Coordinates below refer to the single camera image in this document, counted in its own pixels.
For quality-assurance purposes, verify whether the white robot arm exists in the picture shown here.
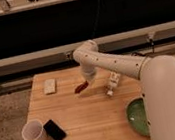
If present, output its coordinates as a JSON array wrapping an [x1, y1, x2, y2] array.
[[73, 40, 175, 140]]

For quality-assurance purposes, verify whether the green ceramic bowl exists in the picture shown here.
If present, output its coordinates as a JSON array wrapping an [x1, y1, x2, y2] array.
[[126, 98, 150, 137]]

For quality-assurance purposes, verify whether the small white bottle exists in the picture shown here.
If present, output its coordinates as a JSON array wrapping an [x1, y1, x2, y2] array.
[[106, 72, 121, 97]]

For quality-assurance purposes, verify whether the white rectangular block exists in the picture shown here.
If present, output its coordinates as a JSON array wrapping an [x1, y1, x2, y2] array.
[[44, 79, 56, 95]]

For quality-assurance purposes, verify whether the black smartphone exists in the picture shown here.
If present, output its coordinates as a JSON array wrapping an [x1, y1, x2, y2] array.
[[43, 119, 67, 140]]

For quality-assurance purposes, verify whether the white paper cup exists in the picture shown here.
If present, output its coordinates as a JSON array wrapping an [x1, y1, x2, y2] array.
[[21, 119, 47, 140]]

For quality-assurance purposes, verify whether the black hanging cable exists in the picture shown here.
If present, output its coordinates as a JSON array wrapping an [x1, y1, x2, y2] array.
[[84, 0, 111, 40]]

